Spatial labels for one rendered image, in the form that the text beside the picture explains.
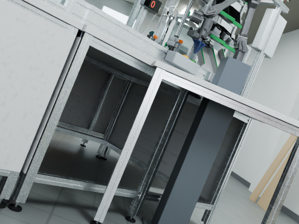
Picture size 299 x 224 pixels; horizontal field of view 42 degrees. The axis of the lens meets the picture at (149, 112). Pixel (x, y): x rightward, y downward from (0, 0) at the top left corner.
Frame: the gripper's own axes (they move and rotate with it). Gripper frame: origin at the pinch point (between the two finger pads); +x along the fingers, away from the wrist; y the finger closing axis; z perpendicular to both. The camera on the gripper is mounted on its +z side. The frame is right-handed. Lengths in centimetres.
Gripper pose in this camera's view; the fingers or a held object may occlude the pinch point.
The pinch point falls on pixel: (196, 47)
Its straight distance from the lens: 221.5
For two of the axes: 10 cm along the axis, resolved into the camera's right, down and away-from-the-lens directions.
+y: -6.6, -2.8, -7.0
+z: -6.3, -2.9, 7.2
